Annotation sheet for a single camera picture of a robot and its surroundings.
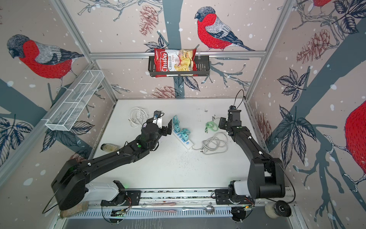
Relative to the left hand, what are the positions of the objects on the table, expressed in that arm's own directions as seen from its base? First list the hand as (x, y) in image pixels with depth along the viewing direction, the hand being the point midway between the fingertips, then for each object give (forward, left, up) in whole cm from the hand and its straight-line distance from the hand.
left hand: (166, 116), depth 80 cm
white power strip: (-7, -13, -21) cm, 26 cm away
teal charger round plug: (-4, -10, -17) cm, 20 cm away
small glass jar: (-10, +38, -19) cm, 44 cm away
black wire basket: (+36, -23, +9) cm, 43 cm away
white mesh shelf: (-3, +51, +7) cm, 51 cm away
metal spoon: (-42, -23, -21) cm, 52 cm away
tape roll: (-42, -52, -12) cm, 68 cm away
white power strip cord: (+17, +27, -23) cm, 40 cm away
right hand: (+5, -36, -10) cm, 38 cm away
